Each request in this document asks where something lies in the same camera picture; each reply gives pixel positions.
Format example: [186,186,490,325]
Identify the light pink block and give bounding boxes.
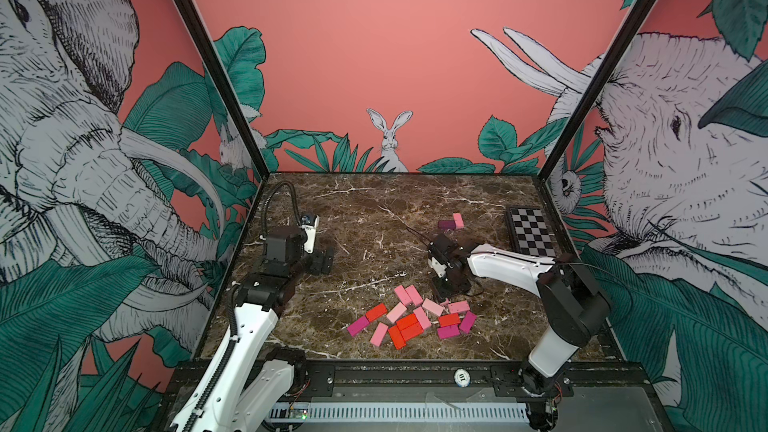
[386,302,408,324]
[421,299,445,317]

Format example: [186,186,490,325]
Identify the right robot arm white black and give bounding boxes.
[427,234,613,397]

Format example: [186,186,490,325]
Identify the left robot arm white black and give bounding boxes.
[165,223,333,431]

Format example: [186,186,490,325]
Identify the pink block right horizontal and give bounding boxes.
[448,300,470,314]

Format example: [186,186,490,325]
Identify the pink block top pair right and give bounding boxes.
[406,285,424,307]

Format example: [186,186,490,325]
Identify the pink block pair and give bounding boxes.
[394,285,412,306]
[406,285,424,307]

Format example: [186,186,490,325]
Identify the pink block top pair left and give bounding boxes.
[394,285,412,306]

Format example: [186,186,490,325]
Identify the red block right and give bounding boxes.
[438,313,461,328]

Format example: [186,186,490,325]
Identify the magenta block tilted right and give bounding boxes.
[459,311,477,334]

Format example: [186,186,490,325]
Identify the pink block beside red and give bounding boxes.
[413,307,431,330]

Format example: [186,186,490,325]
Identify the magenta block lower right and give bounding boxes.
[437,324,461,340]

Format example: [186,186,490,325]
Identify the black white checkerboard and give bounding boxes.
[504,206,556,258]

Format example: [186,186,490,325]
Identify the red block large center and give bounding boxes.
[396,313,424,342]

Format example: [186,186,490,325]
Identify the red block upper left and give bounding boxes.
[365,303,388,323]

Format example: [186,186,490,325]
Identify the red block bottom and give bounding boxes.
[388,325,406,350]

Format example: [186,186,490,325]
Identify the magenta block far left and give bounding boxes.
[347,316,370,337]

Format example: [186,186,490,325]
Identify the black corrugated cable hose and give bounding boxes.
[260,180,301,238]

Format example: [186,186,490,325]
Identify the black front rail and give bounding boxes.
[164,358,652,403]

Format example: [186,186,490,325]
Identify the black left frame post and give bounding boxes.
[173,0,270,181]

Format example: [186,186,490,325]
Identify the black frame post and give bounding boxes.
[537,0,657,182]
[173,0,270,181]

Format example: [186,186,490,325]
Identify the white slotted cable duct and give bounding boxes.
[266,402,529,424]

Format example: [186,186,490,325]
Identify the black right frame post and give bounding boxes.
[537,0,657,182]

